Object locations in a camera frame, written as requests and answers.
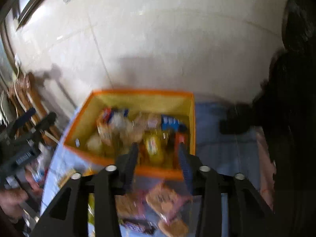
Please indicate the brown chocolate bar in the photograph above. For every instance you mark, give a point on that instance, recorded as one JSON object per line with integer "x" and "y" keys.
{"x": 138, "y": 225}

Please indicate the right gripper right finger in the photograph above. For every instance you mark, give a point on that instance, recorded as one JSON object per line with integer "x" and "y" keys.
{"x": 227, "y": 202}

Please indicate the pink sheet under tablecloth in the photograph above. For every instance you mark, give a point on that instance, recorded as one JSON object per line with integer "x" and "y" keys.
{"x": 267, "y": 169}

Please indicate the yellow cake packet with barcode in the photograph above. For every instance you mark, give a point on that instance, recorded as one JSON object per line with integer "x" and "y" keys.
{"x": 154, "y": 149}

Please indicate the person's left hand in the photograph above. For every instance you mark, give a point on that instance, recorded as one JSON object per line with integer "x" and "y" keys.
{"x": 11, "y": 199}

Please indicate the blue checked tablecloth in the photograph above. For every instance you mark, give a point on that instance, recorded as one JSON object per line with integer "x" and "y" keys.
{"x": 227, "y": 154}

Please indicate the red patterned snack bag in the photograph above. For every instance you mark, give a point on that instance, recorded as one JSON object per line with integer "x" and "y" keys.
{"x": 180, "y": 138}

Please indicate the dark carved wooden furniture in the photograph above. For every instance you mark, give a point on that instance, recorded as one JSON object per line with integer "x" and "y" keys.
{"x": 285, "y": 111}

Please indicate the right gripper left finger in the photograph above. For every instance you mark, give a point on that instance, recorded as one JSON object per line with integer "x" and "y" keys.
{"x": 67, "y": 214}

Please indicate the carved brown wooden chair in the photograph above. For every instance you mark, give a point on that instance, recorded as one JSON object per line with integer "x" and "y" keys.
{"x": 23, "y": 93}

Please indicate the orange cardboard box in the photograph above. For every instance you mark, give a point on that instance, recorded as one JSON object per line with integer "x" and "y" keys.
{"x": 110, "y": 121}

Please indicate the pink cookie bag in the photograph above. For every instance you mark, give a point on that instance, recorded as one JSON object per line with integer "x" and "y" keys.
{"x": 132, "y": 205}
{"x": 166, "y": 202}

